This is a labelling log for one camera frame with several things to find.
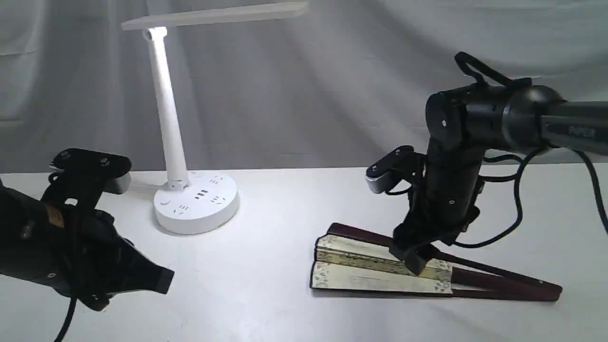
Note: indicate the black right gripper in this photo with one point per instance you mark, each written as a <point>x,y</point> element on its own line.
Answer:
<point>428,221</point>

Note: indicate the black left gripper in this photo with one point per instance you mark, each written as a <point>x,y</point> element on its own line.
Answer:
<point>91,263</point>

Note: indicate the folding paper fan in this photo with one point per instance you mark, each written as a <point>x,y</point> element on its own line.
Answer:
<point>357,261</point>

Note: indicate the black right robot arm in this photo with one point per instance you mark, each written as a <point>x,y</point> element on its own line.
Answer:
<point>463,125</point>

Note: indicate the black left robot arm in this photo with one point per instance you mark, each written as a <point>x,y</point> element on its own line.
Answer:
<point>25,236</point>

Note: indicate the white desk lamp with sockets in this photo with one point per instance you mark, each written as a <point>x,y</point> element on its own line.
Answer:
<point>193,203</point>

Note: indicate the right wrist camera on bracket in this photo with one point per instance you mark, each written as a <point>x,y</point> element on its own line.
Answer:
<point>401,164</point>

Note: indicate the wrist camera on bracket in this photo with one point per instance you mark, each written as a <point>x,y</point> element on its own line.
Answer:
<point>84,175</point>
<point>401,164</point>

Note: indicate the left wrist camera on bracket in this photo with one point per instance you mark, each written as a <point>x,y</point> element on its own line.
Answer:
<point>84,175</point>

